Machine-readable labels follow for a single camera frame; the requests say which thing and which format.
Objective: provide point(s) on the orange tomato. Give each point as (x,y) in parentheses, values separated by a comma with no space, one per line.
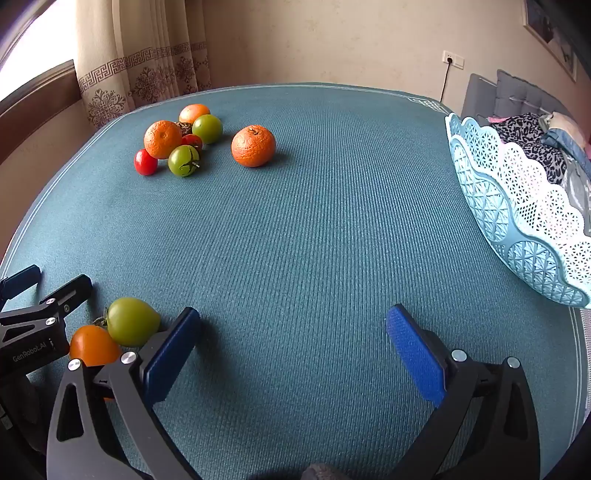
(194,112)
(92,347)

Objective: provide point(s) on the light blue plastic basket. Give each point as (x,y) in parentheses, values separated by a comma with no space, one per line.
(508,198)

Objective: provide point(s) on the grey sofa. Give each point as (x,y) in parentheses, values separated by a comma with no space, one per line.
(480,97)

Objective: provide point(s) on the small red tomato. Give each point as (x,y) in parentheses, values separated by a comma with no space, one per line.
(193,140)
(145,162)

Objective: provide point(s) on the framed wall picture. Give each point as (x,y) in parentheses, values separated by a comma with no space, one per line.
(549,32)

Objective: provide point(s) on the grey tufted cushion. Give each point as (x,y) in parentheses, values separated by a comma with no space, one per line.
(526,92)

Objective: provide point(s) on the brown wooden window sill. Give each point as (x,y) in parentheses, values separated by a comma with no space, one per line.
(37,104)

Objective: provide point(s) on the cream white cloth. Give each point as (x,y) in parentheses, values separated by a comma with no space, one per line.
(562,122)

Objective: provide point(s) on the teal tablecloth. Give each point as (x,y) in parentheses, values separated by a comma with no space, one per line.
(300,230)

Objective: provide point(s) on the bright window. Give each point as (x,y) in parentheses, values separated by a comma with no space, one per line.
(37,41)

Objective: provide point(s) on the leopard print garment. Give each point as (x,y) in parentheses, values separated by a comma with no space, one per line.
(526,134)

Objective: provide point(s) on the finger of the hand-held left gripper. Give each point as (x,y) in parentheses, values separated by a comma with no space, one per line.
(51,318)
(21,279)

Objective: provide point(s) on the orange tangerine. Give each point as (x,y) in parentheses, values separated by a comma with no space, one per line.
(163,139)
(253,145)

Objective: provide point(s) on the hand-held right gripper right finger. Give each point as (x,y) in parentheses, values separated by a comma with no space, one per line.
(413,355)

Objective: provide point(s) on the blue denim garment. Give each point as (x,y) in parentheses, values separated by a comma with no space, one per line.
(567,142)

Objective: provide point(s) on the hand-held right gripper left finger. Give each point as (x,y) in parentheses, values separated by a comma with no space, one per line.
(171,355)

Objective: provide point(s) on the white wall outlet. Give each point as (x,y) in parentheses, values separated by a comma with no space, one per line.
(453,59)

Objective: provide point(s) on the dark brown wrinkled fruit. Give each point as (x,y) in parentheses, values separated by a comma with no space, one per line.
(184,126)

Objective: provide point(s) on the beige patterned curtain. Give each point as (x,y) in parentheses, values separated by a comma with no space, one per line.
(138,46)

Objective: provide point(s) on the green tomato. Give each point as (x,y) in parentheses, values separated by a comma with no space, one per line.
(208,129)
(184,161)
(132,321)

